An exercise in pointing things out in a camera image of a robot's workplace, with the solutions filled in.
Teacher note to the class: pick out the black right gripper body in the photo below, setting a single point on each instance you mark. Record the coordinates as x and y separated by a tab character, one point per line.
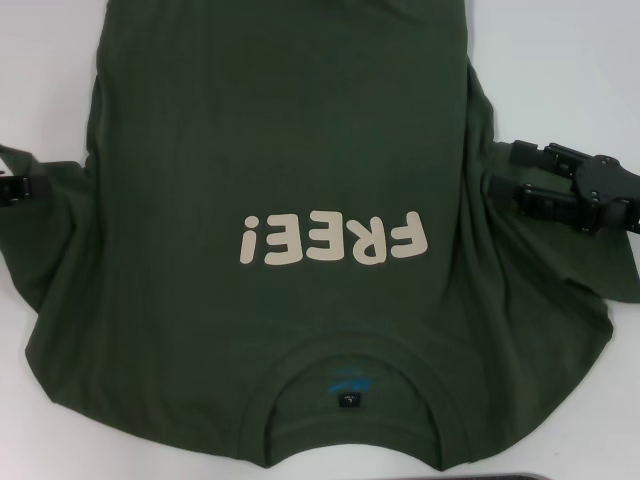
610	195

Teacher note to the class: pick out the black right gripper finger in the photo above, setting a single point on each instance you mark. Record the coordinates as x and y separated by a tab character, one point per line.
547	202
550	154

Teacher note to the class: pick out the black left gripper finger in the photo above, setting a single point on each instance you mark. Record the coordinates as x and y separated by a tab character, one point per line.
25	182

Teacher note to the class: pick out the dark green FREE t-shirt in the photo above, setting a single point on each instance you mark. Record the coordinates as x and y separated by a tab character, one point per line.
310	150

